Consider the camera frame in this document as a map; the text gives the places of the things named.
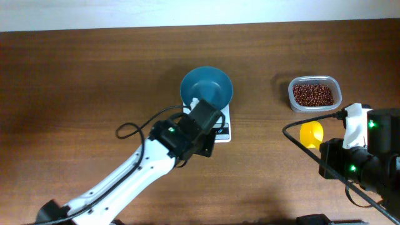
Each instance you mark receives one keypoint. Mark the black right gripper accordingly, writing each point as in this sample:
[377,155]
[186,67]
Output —
[326,159]

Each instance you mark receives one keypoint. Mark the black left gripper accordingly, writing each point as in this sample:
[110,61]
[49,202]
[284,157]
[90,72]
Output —
[208,144]

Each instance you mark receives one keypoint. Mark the yellow plastic scoop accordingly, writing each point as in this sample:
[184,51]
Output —
[311,134]

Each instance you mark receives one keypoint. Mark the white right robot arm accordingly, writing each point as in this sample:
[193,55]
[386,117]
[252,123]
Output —
[368,155]

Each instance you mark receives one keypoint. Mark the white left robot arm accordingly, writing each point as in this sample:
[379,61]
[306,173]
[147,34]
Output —
[170,144]

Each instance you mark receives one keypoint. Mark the white digital kitchen scale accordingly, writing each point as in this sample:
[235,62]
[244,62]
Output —
[223,133]

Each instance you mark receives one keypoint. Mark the teal plastic bowl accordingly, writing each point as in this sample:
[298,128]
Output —
[208,83]

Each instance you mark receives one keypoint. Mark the red beans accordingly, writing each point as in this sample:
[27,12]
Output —
[313,95]

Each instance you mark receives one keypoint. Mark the clear plastic container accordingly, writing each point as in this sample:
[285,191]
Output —
[325,80]

